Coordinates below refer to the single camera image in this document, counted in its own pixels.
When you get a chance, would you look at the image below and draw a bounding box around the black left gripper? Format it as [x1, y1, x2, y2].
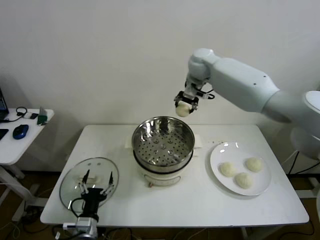
[78, 169, 114, 218]

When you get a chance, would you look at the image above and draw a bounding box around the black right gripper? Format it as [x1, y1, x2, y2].
[173, 90, 200, 115]

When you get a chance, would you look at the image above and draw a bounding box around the white steamed baozi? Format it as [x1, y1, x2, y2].
[234, 172, 253, 189]
[219, 161, 238, 178]
[175, 101, 193, 118]
[244, 157, 265, 173]

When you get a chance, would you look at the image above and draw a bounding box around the glass pot lid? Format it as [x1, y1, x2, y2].
[59, 156, 120, 214]

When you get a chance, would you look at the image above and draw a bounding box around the perforated steel steamer basket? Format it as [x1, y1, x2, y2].
[124, 116, 203, 174]

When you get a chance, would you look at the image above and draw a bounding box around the white electric cooking pot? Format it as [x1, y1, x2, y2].
[124, 139, 202, 189]

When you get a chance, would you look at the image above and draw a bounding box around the white round plate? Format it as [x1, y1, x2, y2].
[209, 141, 273, 197]

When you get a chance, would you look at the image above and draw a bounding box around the white side table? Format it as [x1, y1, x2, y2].
[0, 108, 55, 223]

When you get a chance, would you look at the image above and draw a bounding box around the green box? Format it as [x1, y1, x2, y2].
[36, 107, 49, 127]

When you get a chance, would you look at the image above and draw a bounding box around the blue computer mouse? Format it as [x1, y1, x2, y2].
[11, 124, 29, 140]

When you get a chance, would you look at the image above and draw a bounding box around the dark laptop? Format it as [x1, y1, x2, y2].
[0, 88, 10, 123]

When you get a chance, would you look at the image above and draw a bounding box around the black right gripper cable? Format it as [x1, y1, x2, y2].
[196, 82, 216, 100]

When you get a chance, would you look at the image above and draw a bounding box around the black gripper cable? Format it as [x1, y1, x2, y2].
[196, 82, 216, 100]
[70, 197, 85, 219]

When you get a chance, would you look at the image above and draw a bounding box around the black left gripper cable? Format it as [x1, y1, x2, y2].
[70, 197, 85, 219]

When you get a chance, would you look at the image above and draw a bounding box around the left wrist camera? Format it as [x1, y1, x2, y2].
[62, 216, 98, 232]

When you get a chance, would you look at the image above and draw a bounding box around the black looped cable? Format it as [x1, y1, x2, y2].
[0, 107, 28, 124]

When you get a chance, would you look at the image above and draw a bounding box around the black hanging cable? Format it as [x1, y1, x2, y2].
[286, 149, 318, 176]

